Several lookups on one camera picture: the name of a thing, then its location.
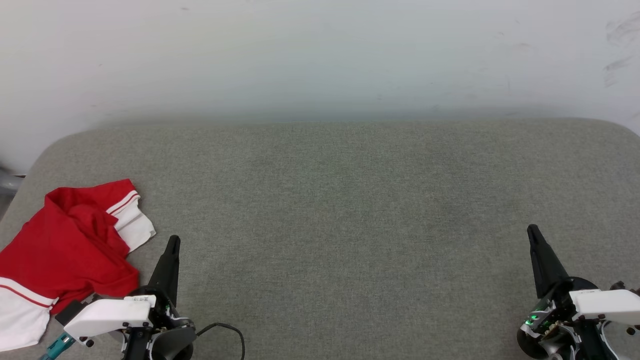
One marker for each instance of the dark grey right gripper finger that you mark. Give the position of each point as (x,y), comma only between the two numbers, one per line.
(544,262)

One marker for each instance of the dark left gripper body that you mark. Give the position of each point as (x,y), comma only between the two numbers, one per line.
(162,312)

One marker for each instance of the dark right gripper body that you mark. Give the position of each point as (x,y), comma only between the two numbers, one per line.
(555,320)

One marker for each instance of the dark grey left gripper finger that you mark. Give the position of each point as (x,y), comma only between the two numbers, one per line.
(167,272)

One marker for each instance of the red and white jersey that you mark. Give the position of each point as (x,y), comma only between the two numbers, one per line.
(65,250)

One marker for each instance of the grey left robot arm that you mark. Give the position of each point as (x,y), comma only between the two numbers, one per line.
(172,345)

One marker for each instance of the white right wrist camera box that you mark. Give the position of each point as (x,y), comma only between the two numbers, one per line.
(607,306)

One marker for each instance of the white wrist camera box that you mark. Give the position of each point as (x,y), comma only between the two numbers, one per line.
(107,316)
(607,306)

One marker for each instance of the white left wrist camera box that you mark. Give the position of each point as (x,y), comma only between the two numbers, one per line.
(107,316)

